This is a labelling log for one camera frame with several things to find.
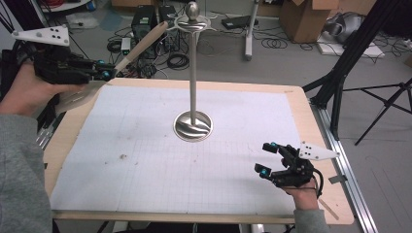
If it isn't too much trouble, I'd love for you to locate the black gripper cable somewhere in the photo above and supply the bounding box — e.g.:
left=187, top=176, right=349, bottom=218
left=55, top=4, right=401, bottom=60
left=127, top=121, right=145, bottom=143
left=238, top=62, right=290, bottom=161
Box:
left=310, top=167, right=326, bottom=199

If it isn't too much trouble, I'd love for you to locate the coiled black cable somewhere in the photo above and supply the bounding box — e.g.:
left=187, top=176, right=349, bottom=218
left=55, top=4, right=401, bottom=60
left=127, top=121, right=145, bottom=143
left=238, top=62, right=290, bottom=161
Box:
left=166, top=52, right=190, bottom=71

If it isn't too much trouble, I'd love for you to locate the aluminium rail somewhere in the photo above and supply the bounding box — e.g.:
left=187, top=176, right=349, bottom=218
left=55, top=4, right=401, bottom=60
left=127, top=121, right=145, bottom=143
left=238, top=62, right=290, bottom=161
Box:
left=310, top=102, right=379, bottom=233

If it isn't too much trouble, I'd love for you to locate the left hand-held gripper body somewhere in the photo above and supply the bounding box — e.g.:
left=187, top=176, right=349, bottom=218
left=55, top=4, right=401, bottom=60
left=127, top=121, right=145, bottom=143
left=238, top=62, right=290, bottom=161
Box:
left=12, top=24, right=99, bottom=85

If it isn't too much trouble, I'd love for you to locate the black tripod stand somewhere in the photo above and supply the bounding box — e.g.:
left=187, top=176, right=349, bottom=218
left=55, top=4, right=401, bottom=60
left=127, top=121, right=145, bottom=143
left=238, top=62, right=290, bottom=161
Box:
left=301, top=0, right=412, bottom=148

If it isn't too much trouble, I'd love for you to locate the black computer tower green label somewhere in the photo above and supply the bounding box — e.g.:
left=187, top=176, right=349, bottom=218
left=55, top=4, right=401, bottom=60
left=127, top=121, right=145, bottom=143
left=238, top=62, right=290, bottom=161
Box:
left=130, top=4, right=159, bottom=60

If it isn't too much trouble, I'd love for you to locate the person's right hand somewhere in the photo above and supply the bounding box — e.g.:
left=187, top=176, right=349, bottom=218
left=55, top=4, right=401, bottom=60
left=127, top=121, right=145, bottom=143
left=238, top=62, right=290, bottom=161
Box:
left=281, top=179, right=321, bottom=212

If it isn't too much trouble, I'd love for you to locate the round white table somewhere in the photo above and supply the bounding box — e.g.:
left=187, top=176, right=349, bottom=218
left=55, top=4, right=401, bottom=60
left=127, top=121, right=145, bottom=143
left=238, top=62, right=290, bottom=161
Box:
left=39, top=0, right=93, bottom=14

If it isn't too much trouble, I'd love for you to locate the grey tape piece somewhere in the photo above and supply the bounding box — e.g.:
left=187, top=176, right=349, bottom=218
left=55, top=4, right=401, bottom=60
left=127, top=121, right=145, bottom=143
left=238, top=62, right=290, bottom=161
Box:
left=327, top=174, right=348, bottom=185

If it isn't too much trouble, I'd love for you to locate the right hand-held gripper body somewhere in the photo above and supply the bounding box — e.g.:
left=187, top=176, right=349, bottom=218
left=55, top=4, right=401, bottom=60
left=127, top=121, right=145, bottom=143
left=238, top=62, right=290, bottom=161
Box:
left=271, top=141, right=340, bottom=188

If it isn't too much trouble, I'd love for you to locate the white stand pole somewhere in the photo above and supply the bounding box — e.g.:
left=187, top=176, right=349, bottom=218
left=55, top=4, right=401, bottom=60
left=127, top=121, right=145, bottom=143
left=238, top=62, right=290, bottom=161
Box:
left=244, top=0, right=260, bottom=62

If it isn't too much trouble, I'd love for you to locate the white power adapter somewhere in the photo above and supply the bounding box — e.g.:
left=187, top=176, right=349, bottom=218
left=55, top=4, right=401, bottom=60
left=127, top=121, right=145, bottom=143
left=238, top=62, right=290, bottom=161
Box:
left=120, top=36, right=132, bottom=56

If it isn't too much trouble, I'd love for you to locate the wooden stick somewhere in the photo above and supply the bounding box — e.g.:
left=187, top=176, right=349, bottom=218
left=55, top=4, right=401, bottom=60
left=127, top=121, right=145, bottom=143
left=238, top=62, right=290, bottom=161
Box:
left=318, top=197, right=340, bottom=221

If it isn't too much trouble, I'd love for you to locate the flat black device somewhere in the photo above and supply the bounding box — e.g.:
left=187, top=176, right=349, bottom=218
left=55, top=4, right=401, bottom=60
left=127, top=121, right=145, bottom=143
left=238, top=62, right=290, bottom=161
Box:
left=221, top=15, right=259, bottom=31

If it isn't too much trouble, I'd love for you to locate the steel utensil stand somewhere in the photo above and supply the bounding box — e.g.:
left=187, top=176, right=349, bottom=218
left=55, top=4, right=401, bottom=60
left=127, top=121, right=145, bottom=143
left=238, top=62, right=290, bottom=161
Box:
left=166, top=1, right=218, bottom=144

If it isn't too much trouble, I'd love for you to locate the white foam board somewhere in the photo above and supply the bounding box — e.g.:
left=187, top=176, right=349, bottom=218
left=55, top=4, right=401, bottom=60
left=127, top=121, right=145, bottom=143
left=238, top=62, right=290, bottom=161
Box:
left=315, top=31, right=387, bottom=60

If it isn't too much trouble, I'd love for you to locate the large cardboard box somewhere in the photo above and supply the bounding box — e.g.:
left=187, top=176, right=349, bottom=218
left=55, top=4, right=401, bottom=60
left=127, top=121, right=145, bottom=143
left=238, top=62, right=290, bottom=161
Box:
left=279, top=0, right=340, bottom=45

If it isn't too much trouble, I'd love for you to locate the person's left hand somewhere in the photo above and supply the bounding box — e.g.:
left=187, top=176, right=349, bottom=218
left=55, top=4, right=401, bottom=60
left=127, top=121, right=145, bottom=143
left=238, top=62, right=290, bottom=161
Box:
left=0, top=61, right=89, bottom=118

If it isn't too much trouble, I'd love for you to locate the white grid mat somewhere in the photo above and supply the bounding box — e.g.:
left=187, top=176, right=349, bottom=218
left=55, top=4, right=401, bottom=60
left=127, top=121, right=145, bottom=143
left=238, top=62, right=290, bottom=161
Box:
left=50, top=84, right=297, bottom=216

